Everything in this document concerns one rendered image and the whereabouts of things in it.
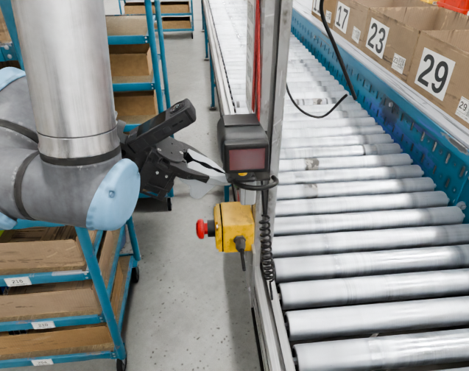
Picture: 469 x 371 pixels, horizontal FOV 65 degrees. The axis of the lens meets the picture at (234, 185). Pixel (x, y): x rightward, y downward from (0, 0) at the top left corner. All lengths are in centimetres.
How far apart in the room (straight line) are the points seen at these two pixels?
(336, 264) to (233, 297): 92
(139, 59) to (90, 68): 141
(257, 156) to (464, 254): 58
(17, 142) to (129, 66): 133
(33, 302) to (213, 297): 72
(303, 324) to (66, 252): 67
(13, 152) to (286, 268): 52
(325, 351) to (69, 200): 46
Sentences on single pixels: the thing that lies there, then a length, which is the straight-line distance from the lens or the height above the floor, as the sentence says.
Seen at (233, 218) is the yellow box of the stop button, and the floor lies 88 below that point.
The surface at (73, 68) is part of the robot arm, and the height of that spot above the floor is 120.
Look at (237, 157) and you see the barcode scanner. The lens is 47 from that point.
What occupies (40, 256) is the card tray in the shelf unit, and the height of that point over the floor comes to 58.
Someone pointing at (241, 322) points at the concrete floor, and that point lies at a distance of 159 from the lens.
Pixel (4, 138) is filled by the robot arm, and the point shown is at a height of 109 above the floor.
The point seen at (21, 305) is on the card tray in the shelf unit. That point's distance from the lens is 131.
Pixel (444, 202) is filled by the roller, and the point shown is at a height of 74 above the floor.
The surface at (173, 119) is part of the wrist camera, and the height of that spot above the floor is 108.
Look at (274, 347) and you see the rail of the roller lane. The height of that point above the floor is 74.
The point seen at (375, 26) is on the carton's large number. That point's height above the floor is 100.
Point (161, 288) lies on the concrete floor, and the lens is 172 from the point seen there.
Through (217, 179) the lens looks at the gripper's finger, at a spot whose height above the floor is 97.
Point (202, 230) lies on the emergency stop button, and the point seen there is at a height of 85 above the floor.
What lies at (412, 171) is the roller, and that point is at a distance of 116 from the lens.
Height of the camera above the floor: 131
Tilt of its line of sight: 35 degrees down
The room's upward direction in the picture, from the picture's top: straight up
